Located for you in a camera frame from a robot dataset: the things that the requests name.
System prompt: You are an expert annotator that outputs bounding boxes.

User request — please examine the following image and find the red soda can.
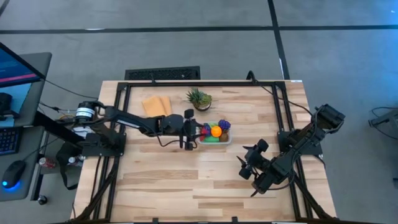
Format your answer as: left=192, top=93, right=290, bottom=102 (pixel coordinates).
left=38, top=157, right=57, bottom=169

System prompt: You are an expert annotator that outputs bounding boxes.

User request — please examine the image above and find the black keyboard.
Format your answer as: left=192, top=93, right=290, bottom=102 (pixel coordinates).
left=0, top=126, right=22, bottom=156

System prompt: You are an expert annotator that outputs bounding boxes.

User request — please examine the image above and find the desk monitor with blue screen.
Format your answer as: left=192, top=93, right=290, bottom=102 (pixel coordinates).
left=0, top=42, right=47, bottom=88

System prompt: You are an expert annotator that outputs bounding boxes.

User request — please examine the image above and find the clear plastic tupperware container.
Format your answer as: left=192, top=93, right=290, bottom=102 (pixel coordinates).
left=195, top=120, right=233, bottom=146

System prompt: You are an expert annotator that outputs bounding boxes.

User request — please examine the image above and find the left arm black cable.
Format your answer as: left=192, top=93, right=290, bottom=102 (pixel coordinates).
left=156, top=136, right=183, bottom=148

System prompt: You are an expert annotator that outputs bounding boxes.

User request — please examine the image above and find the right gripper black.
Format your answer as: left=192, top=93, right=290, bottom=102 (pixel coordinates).
left=236, top=138, right=271, bottom=181

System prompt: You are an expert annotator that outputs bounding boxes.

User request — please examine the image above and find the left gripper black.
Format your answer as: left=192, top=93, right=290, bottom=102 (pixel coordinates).
left=178, top=108, right=206, bottom=152

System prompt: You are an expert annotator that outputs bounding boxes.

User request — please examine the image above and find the grey stand leg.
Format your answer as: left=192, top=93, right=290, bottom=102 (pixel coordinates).
left=368, top=107, right=398, bottom=128

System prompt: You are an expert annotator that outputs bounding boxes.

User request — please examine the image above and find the potted succulent in black pot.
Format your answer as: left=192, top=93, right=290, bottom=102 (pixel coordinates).
left=186, top=87, right=213, bottom=112

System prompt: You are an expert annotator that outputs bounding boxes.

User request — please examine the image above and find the grey side desk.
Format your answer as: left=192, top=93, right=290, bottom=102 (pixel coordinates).
left=0, top=52, right=53, bottom=202

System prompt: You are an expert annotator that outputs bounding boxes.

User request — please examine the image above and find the black computer mouse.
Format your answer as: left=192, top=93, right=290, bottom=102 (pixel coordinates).
left=1, top=160, right=26, bottom=190

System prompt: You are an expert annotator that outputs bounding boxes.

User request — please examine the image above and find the folded tan cloth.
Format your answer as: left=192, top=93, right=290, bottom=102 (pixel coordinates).
left=142, top=95, right=174, bottom=118

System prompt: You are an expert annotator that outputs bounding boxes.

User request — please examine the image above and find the black aluminium rig frame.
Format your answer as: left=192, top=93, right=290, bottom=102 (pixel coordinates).
left=71, top=80, right=335, bottom=224

